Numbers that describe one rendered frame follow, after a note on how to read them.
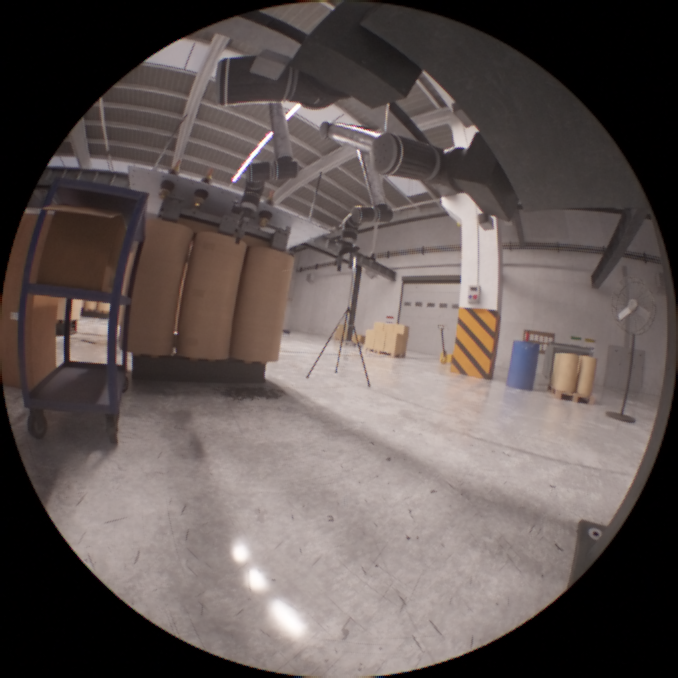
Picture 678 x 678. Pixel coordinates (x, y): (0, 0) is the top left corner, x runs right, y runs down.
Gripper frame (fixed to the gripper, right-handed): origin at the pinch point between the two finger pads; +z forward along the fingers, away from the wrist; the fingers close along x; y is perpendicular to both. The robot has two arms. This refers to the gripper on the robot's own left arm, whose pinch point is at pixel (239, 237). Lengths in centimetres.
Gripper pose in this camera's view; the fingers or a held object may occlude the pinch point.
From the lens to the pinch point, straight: 132.9
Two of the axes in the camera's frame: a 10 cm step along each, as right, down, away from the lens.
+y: 8.2, 1.0, 5.6
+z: -1.5, 9.9, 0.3
